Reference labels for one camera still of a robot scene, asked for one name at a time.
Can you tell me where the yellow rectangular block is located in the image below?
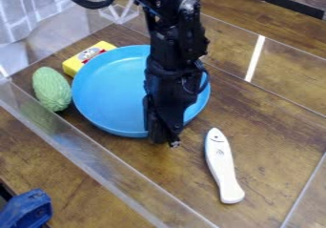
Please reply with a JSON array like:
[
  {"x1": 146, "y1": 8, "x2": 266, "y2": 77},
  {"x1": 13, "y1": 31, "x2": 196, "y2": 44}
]
[{"x1": 63, "y1": 41, "x2": 116, "y2": 77}]

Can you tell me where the blue clamp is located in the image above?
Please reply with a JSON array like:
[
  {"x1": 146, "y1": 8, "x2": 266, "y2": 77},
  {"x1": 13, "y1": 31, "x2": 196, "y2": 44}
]
[{"x1": 0, "y1": 189, "x2": 53, "y2": 228}]

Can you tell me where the green bumpy toy gourd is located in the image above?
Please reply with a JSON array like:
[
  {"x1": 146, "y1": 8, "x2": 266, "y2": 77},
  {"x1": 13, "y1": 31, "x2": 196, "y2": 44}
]
[{"x1": 32, "y1": 67, "x2": 71, "y2": 112}]

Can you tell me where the white checkered curtain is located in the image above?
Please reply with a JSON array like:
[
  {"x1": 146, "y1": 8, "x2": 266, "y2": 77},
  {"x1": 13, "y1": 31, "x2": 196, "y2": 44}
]
[{"x1": 0, "y1": 0, "x2": 73, "y2": 47}]

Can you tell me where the clear acrylic barrier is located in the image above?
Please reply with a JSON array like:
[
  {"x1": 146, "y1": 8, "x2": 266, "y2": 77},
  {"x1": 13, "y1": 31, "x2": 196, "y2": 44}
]
[{"x1": 0, "y1": 0, "x2": 326, "y2": 228}]

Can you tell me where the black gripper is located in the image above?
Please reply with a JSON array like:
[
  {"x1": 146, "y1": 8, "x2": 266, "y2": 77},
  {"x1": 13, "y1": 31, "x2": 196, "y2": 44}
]
[{"x1": 143, "y1": 56, "x2": 210, "y2": 148}]

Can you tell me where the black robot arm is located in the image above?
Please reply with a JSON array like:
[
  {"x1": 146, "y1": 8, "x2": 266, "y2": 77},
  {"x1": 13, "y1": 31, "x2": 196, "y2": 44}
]
[{"x1": 135, "y1": 0, "x2": 208, "y2": 148}]

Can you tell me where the blue round tray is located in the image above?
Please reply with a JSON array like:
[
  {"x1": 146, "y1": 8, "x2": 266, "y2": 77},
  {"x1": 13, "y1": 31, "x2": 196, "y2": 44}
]
[{"x1": 69, "y1": 44, "x2": 211, "y2": 139}]

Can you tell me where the white toy fish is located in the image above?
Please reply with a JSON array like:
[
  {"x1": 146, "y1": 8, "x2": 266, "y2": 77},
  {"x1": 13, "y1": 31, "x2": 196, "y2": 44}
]
[{"x1": 204, "y1": 128, "x2": 244, "y2": 204}]

